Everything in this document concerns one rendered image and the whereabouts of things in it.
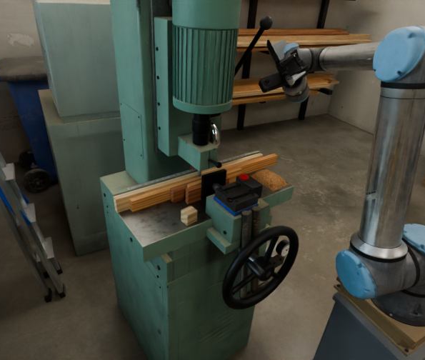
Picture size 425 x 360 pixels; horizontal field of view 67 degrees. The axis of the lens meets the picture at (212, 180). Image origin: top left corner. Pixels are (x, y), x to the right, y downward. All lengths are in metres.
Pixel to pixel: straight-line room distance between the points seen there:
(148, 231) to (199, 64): 0.47
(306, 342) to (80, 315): 1.17
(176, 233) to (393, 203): 0.59
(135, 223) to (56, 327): 1.06
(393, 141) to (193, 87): 0.52
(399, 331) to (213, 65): 0.98
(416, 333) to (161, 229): 0.84
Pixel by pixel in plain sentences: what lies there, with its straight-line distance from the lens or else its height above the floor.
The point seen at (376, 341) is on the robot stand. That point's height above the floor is 0.53.
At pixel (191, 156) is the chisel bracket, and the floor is 1.03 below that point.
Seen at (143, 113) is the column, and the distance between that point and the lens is 1.12.
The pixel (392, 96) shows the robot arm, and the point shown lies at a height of 1.31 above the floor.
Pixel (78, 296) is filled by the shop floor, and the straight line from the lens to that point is 2.02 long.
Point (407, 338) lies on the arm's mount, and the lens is 1.25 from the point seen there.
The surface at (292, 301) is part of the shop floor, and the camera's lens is 2.00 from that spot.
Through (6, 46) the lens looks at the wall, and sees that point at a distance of 3.15.
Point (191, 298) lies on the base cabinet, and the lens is 1.18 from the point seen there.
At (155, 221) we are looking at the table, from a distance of 0.98.
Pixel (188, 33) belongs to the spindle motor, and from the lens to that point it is 0.88.
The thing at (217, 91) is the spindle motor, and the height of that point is 1.26.
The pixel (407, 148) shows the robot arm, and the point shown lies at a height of 1.20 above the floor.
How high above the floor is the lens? 1.51
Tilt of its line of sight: 31 degrees down
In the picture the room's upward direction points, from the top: 4 degrees clockwise
